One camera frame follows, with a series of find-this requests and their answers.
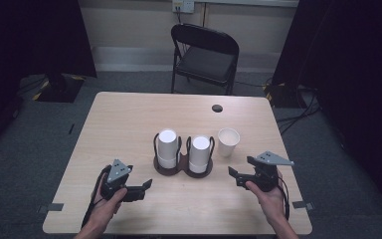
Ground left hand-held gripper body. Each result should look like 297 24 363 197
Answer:
99 158 134 202

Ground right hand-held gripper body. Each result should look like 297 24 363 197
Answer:
252 150 295 193

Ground white paper cup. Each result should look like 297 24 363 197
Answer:
217 127 241 158

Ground stack of white paper cups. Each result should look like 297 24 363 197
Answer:
188 134 212 174
157 128 179 169

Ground black wire cup holder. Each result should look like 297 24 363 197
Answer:
152 132 216 179

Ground person's right hand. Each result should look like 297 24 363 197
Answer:
245 170 288 223

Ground person's left hand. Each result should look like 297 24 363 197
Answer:
89 173 128 230

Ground grey tape strip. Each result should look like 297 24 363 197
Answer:
291 200 314 211
37 202 65 214

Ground black stand base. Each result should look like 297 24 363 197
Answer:
32 73 86 104
264 82 301 110

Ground black folding chair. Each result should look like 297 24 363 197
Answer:
170 23 241 97

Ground black curtain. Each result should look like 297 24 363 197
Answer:
272 0 382 222

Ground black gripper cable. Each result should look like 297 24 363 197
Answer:
277 175 291 222
81 163 112 230

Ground black floor cables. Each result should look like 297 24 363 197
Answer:
275 84 322 135

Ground white wall outlet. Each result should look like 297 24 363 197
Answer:
172 0 196 14

